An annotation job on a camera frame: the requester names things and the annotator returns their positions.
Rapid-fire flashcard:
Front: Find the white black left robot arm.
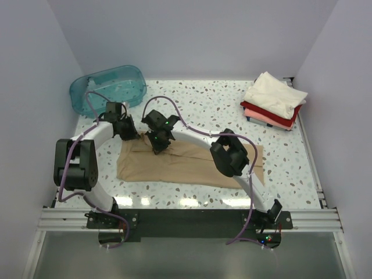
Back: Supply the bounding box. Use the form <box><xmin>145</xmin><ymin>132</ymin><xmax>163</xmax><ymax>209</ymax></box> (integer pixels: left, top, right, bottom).
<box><xmin>53</xmin><ymin>102</ymin><xmax>139</xmax><ymax>232</ymax></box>

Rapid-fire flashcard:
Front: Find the teal transparent plastic bin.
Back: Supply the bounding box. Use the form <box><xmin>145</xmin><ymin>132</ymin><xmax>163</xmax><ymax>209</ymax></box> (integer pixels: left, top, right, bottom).
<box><xmin>69</xmin><ymin>65</ymin><xmax>147</xmax><ymax>118</ymax></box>

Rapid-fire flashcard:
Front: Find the metal corner bracket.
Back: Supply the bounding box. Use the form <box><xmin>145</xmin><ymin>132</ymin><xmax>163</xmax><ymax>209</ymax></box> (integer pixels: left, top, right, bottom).
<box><xmin>283</xmin><ymin>77</ymin><xmax>294</xmax><ymax>82</ymax></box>

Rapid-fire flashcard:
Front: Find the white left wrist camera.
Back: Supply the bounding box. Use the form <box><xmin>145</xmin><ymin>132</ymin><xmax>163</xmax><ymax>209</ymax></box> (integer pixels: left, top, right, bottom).
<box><xmin>122</xmin><ymin>102</ymin><xmax>129</xmax><ymax>112</ymax></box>

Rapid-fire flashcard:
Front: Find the pink folded t shirt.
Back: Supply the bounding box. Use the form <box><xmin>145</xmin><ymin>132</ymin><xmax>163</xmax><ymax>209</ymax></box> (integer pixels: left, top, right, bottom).
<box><xmin>244</xmin><ymin>108</ymin><xmax>294</xmax><ymax>131</ymax></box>

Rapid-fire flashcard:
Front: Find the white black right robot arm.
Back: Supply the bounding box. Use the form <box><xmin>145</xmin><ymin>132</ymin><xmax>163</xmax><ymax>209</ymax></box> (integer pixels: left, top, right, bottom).
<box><xmin>142</xmin><ymin>110</ymin><xmax>282</xmax><ymax>229</ymax></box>

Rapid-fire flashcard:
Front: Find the beige t shirt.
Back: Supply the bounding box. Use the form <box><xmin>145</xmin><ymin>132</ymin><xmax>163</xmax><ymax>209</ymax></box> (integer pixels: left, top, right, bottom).
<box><xmin>116</xmin><ymin>132</ymin><xmax>266</xmax><ymax>189</ymax></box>

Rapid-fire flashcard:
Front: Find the aluminium front rail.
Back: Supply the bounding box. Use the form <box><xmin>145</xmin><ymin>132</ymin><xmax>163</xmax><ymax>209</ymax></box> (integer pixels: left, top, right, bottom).
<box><xmin>37</xmin><ymin>208</ymin><xmax>343</xmax><ymax>233</ymax></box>

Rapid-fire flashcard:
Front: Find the cream folded t shirt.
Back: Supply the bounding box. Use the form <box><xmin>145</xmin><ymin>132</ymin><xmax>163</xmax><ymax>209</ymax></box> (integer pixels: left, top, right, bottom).
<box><xmin>244</xmin><ymin>71</ymin><xmax>308</xmax><ymax>120</ymax></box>

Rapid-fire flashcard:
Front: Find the red folded t shirt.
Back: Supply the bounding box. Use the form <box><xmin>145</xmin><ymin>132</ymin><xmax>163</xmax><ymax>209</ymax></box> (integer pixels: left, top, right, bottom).
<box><xmin>240</xmin><ymin>101</ymin><xmax>302</xmax><ymax>126</ymax></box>

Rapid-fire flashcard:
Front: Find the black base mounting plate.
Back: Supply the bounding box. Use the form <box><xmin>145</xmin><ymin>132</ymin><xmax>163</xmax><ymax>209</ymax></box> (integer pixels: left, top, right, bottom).
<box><xmin>85</xmin><ymin>209</ymin><xmax>294</xmax><ymax>248</ymax></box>

